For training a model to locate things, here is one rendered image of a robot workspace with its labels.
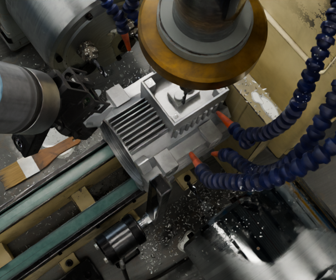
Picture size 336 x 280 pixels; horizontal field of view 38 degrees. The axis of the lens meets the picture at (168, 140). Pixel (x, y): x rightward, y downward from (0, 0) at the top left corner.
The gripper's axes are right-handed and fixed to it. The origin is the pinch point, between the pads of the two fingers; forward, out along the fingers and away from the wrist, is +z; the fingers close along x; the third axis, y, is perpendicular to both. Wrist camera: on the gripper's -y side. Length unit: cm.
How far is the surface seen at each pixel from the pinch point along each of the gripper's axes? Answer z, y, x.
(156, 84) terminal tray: 3.6, 12.3, -1.8
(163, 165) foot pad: 3.5, 4.1, -14.1
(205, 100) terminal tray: 6.3, 16.9, -9.4
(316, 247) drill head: 0.7, 16.6, -40.0
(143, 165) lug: 0.7, 2.1, -12.2
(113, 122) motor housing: -0.6, 2.9, -3.2
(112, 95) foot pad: 3.6, 4.3, 2.4
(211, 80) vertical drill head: -15.6, 22.5, -13.5
